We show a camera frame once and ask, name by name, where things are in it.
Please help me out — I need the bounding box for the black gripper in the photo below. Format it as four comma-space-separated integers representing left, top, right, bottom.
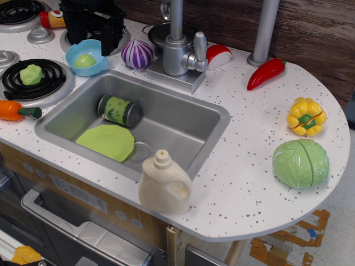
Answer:
59, 1, 126, 55

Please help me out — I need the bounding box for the cream detergent bottle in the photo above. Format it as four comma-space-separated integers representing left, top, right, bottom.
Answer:
139, 149, 192, 214

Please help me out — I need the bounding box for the stainless steel sink basin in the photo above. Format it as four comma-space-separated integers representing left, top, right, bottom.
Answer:
35, 70, 230, 181

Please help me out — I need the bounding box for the red yellow ketchup bottle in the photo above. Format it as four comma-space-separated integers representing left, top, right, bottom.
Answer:
39, 10, 66, 29

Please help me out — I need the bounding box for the light blue bowl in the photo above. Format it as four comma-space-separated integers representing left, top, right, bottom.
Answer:
65, 39, 108, 76

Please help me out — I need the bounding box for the green ball in bowl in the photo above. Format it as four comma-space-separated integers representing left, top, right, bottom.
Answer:
74, 54, 96, 68

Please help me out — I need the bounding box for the silver stove knob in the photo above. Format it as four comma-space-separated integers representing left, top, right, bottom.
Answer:
27, 27, 55, 45

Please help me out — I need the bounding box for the purple striped toy onion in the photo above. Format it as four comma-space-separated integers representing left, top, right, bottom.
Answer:
121, 39, 154, 69

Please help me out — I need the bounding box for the back left stove burner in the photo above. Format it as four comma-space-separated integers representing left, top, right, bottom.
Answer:
1, 1, 51, 33

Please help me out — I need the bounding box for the front black stove burner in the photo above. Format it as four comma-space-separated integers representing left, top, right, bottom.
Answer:
1, 59, 75, 109

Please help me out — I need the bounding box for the green toy lettuce piece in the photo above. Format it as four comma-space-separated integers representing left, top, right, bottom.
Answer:
19, 64, 42, 86

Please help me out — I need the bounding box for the left edge silver knob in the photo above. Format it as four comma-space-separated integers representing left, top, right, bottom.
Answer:
0, 50, 19, 69

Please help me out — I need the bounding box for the green pea can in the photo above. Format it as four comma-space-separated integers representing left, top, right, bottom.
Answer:
98, 94, 141, 127

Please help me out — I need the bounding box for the silver toy faucet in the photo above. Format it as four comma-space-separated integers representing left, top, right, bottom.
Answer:
146, 1, 208, 93

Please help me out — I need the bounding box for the orange toy carrot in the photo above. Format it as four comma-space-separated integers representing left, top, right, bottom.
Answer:
1, 100, 42, 121

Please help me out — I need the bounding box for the light green plate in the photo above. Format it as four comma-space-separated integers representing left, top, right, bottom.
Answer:
76, 125, 135, 162

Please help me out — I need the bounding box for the red white toy sushi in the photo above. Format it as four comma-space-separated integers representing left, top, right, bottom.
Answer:
206, 44, 232, 70

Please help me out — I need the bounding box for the red toy chili pepper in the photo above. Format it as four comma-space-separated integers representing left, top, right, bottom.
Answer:
247, 58, 286, 91

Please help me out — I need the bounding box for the yellow toy bell pepper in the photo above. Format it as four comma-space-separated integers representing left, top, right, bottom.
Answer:
286, 97, 327, 136

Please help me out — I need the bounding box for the yellow object bottom left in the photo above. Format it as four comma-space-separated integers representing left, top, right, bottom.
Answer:
11, 246, 42, 265

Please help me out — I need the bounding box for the green toy cabbage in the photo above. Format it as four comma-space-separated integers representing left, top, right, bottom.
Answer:
272, 139, 329, 188

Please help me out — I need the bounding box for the grey metal post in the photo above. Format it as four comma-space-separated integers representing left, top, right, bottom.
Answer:
247, 0, 280, 68

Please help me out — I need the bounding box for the silver oven door handle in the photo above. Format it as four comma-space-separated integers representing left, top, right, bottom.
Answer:
21, 189, 153, 265

